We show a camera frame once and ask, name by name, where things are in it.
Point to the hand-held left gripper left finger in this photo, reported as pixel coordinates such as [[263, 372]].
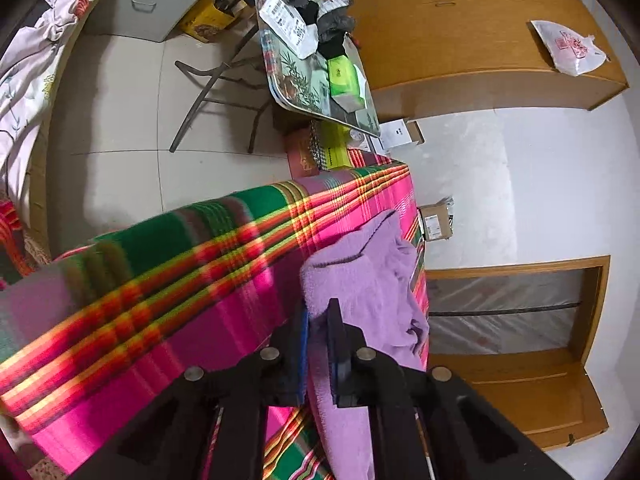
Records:
[[301, 355]]

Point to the purple fleece garment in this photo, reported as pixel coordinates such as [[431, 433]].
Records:
[[370, 280]]

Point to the grey drawer cabinet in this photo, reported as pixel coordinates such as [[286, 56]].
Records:
[[145, 5]]

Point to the green tissue pack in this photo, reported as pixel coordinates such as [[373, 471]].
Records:
[[342, 77]]

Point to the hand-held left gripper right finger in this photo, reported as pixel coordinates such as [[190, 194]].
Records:
[[336, 360]]

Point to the white plastic bag red print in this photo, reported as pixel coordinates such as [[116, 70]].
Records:
[[570, 47]]

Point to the pink green plaid blanket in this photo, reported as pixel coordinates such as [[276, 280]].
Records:
[[150, 280]]

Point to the black plastic bag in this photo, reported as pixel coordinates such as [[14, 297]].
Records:
[[332, 25]]

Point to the brown cardboard box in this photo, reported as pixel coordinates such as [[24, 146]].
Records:
[[435, 220]]

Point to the white floral bedding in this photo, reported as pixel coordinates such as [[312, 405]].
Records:
[[25, 85]]

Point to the clear plastic door curtain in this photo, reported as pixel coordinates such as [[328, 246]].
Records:
[[500, 305]]

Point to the yellow bag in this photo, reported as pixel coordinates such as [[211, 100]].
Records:
[[205, 20]]

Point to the wooden wardrobe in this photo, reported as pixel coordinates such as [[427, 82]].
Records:
[[450, 50]]

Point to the white box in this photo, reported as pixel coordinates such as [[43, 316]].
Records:
[[395, 135]]

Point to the white labelled parcel bag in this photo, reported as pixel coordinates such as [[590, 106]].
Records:
[[287, 20]]

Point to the red box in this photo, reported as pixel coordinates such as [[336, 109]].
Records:
[[300, 157]]

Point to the folding table with floral top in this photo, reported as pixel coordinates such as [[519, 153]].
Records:
[[300, 87]]

